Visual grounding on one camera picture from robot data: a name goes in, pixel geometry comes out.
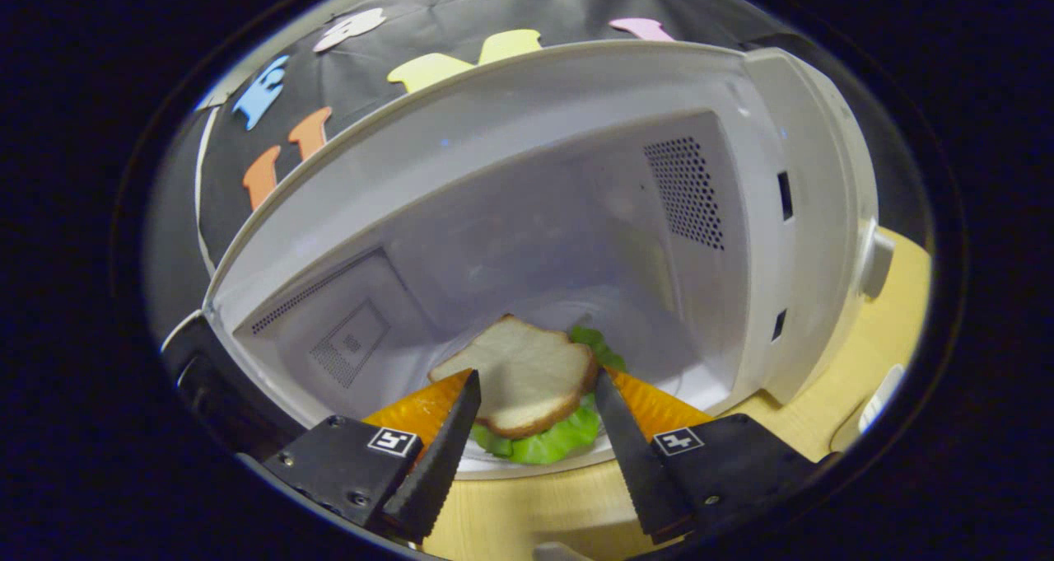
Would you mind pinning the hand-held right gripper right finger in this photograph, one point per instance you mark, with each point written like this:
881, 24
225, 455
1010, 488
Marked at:
634, 462

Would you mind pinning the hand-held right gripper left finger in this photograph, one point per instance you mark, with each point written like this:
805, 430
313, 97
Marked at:
436, 470

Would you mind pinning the small white plate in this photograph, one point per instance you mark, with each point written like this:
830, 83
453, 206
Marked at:
593, 455

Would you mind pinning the toy sandwich with lettuce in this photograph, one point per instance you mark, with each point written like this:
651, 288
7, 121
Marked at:
519, 371

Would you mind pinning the white microwave oven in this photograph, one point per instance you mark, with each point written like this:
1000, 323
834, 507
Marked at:
535, 215

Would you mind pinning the white divided grain tray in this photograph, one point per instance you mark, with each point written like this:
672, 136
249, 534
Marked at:
883, 396

